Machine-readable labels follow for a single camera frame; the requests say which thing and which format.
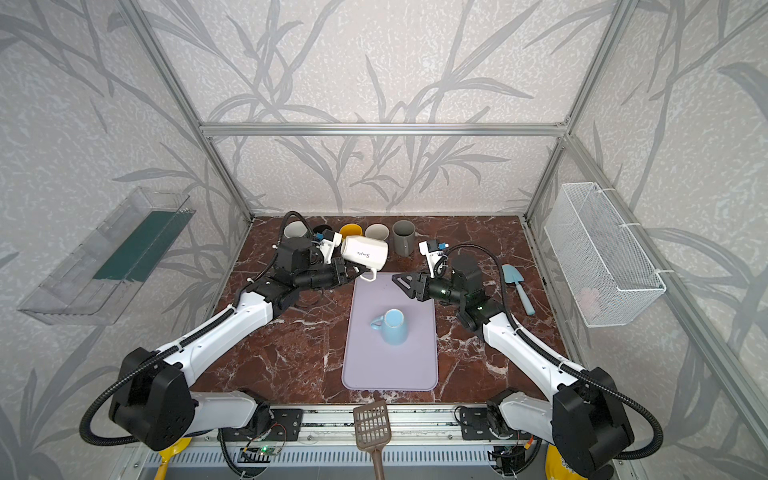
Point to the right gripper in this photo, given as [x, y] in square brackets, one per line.
[424, 286]

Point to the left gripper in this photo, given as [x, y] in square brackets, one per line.
[345, 274]

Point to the white faceted mug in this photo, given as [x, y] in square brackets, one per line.
[368, 252]

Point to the yellow mug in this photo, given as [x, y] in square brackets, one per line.
[351, 229]

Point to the purple mug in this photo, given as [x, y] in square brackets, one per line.
[377, 232]

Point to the grey mug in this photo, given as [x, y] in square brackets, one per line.
[404, 238]

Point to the light blue mug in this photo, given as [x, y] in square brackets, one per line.
[392, 326]

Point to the black mug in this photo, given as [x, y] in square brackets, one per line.
[320, 229]

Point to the teal patterned mug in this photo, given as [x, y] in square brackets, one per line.
[296, 229]

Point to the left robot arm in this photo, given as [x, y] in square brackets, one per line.
[152, 403]

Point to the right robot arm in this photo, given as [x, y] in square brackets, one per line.
[582, 415]

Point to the lavender tray mat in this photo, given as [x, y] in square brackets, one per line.
[371, 364]

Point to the light blue spatula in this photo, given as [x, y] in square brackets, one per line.
[513, 276]

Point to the brown slotted spatula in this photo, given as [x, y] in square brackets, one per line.
[373, 432]

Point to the yellow work glove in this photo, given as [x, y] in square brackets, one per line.
[556, 468]

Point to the clear plastic shelf bin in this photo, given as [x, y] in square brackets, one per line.
[96, 282]

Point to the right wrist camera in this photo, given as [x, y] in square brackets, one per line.
[433, 251]

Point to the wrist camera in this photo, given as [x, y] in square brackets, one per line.
[433, 251]
[327, 242]

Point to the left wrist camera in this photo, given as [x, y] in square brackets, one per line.
[327, 242]

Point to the white wire basket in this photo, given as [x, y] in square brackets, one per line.
[608, 273]

